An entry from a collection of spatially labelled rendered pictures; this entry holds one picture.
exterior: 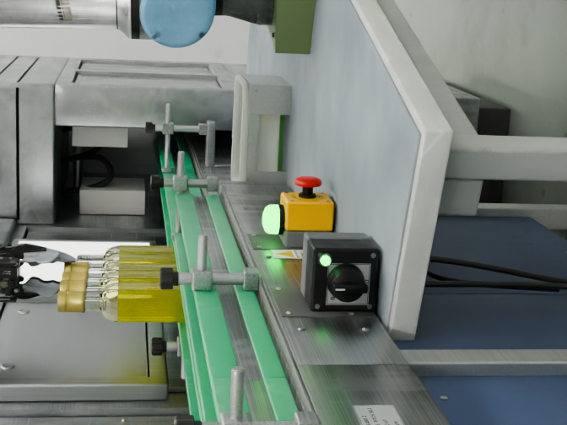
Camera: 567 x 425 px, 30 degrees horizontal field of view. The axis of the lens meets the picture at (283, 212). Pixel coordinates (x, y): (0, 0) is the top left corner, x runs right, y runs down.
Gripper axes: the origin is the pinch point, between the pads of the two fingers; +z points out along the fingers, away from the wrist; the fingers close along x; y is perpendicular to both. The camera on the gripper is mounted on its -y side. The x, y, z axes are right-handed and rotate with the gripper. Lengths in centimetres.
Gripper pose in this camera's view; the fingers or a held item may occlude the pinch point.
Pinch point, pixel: (68, 271)
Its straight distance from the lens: 194.5
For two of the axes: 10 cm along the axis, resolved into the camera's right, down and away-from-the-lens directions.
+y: 1.4, 2.3, -9.6
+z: 9.9, 0.1, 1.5
